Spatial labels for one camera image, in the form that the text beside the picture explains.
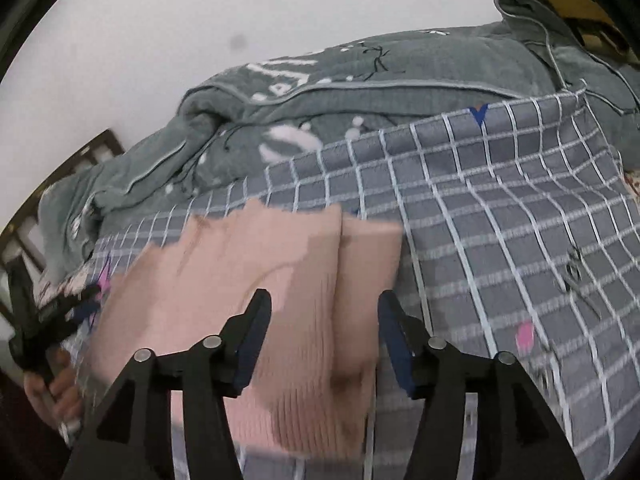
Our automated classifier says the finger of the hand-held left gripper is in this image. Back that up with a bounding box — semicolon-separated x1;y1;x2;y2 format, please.
47;284;103;328

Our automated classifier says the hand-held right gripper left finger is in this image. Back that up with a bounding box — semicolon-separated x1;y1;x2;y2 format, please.
60;287;273;480

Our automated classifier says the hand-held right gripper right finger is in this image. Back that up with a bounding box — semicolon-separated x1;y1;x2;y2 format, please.
377;289;586;480

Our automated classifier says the pink ribbed sweater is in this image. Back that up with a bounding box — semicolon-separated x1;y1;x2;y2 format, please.
82;200;406;461

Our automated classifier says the person's left hand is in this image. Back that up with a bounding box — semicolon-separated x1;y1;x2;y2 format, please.
22;347;85;436

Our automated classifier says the dark wooden headboard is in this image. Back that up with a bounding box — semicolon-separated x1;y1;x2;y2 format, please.
0;129;126;281

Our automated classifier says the grey plaid blanket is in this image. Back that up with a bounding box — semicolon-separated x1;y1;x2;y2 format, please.
65;87;640;480

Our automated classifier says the grey printed quilt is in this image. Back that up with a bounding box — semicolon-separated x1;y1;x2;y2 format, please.
37;0;640;281

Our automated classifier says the brown coat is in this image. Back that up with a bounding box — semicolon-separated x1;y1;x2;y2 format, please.
520;0;633;56

